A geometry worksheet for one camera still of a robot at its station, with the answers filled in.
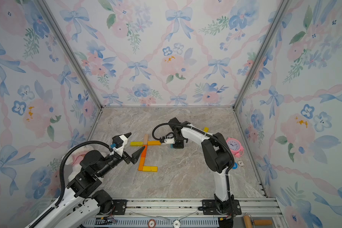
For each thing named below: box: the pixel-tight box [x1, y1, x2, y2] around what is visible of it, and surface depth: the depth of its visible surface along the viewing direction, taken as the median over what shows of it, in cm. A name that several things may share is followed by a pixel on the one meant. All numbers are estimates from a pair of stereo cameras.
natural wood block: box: [143, 133, 149, 145], surface depth 102 cm
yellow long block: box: [142, 165, 159, 172], surface depth 88 cm
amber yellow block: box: [147, 140, 162, 146], surface depth 99 cm
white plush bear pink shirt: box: [64, 144, 95, 169], surface depth 81 cm
